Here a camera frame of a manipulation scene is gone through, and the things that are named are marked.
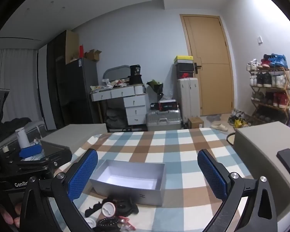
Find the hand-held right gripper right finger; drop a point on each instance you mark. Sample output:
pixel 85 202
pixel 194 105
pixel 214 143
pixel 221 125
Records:
pixel 211 176

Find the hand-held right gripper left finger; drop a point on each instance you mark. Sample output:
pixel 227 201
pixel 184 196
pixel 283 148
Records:
pixel 83 174

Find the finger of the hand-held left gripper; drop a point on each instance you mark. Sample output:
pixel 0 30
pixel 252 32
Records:
pixel 60 157
pixel 30 151

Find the white pin badge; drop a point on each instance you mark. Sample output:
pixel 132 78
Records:
pixel 108 209

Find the silver cardboard box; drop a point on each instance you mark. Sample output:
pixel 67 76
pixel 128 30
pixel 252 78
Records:
pixel 125 194

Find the black hair claw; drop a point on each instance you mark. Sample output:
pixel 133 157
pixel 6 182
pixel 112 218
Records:
pixel 127 207
pixel 93 209

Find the red hair clip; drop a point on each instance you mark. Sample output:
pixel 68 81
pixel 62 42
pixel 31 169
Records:
pixel 123 220

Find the person's left hand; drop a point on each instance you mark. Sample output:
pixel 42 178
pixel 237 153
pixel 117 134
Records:
pixel 8 216

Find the white cylinder bottle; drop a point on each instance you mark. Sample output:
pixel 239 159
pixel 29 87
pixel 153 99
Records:
pixel 21 137

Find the grey upholstered seat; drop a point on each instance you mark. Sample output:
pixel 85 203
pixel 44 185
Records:
pixel 75 135
pixel 256 154

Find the dark cloth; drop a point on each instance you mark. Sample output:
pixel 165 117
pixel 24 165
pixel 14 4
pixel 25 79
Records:
pixel 17 123

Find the black round rim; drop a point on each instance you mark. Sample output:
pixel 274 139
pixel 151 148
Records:
pixel 228 139

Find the beige slide sandal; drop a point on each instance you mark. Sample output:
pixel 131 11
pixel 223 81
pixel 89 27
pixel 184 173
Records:
pixel 219 127

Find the small cardboard box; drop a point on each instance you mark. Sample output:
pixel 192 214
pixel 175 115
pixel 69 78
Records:
pixel 195 122

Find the jumbled shoe pile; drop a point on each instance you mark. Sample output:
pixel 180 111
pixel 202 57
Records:
pixel 238 119

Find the grey bag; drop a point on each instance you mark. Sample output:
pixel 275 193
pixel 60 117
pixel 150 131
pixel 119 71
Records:
pixel 114 119

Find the white curtain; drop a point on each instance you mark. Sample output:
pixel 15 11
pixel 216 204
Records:
pixel 12 84

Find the grey refrigerator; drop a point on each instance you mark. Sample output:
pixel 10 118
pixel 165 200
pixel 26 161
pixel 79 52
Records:
pixel 79 89

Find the silver suitcase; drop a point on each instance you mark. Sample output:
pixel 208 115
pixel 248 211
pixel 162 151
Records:
pixel 163 122

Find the dark wardrobe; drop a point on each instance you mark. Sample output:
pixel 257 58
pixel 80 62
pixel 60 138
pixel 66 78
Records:
pixel 53 77

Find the white suitcase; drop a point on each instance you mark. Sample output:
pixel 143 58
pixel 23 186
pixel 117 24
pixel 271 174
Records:
pixel 187 96

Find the red black flat box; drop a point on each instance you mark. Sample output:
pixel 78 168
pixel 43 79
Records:
pixel 168 105

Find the desk clutter pile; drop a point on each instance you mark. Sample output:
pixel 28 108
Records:
pixel 111 84

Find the white vanity dresser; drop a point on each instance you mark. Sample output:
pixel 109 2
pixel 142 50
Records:
pixel 135 101

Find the small black box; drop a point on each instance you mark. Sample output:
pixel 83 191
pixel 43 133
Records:
pixel 154 106

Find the arched vanity mirror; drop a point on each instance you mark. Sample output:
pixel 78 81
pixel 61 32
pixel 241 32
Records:
pixel 116 69

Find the red black shoe box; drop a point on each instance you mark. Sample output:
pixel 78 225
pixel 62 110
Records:
pixel 185 75

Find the wrapped flower bouquet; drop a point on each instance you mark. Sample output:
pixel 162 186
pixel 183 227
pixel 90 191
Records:
pixel 156 85

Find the open cardboard box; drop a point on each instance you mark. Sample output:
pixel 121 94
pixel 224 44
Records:
pixel 93 54

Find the red bottle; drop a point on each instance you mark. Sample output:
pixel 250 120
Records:
pixel 81 51

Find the black bag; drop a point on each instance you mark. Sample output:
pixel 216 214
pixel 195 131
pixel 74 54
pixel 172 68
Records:
pixel 135 73

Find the yellow lid shoe box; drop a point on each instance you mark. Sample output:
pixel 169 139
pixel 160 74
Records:
pixel 183 59

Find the bamboo shoe rack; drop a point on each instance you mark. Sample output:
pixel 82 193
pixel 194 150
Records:
pixel 273 70

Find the shoe rack with shoes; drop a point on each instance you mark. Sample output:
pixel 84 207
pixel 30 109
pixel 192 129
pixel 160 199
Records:
pixel 278 60

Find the wooden door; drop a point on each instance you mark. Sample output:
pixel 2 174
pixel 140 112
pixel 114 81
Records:
pixel 207 41

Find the white light switch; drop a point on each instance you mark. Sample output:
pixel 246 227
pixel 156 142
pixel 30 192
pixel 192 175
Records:
pixel 259 40

